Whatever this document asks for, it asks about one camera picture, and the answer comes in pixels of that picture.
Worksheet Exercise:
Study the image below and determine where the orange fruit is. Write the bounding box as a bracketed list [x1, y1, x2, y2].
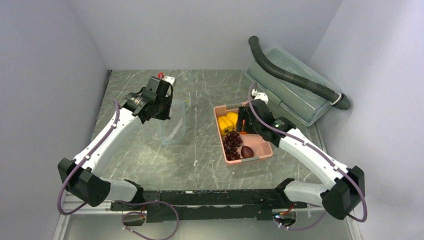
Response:
[240, 119, 247, 135]

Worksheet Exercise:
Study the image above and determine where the clear zip top bag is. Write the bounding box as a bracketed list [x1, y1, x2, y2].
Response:
[161, 98, 190, 145]

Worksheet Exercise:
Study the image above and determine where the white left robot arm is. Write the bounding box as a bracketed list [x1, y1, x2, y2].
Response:
[57, 76, 176, 214]

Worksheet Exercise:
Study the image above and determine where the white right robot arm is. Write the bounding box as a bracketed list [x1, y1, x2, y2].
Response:
[236, 99, 368, 222]

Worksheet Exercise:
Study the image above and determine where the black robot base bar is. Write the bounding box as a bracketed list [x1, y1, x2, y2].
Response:
[110, 189, 306, 223]

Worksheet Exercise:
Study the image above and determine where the yellow mango left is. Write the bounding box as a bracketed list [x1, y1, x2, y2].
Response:
[226, 112, 238, 129]

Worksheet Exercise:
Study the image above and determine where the yellow bell pepper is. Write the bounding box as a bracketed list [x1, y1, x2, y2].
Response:
[217, 116, 234, 136]

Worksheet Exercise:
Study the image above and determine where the dark purple grape bunch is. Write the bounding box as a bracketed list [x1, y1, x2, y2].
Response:
[222, 130, 243, 161]

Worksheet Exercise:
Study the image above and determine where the dark red round fruit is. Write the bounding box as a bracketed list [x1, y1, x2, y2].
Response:
[240, 145, 255, 159]

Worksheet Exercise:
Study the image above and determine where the pink perforated plastic basket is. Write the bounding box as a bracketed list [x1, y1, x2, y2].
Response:
[213, 102, 273, 165]

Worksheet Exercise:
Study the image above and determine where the green lidded storage box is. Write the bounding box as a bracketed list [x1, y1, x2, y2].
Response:
[245, 45, 341, 131]

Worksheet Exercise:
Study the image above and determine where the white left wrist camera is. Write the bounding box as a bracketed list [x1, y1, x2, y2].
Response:
[157, 72, 176, 85]

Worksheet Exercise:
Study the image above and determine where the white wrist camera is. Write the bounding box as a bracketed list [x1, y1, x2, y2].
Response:
[251, 90, 269, 105]
[157, 72, 176, 85]

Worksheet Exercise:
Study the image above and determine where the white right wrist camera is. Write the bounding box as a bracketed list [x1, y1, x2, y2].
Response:
[251, 90, 269, 105]

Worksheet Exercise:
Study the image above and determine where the dark corrugated hose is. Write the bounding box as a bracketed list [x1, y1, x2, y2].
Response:
[248, 35, 352, 112]

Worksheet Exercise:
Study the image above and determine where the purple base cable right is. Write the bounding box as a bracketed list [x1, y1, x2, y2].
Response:
[273, 208, 329, 232]

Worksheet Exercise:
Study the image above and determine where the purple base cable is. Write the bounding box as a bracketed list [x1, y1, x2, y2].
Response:
[273, 208, 329, 232]
[121, 198, 182, 240]

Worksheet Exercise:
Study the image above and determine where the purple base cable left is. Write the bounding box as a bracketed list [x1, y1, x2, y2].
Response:
[121, 198, 182, 240]

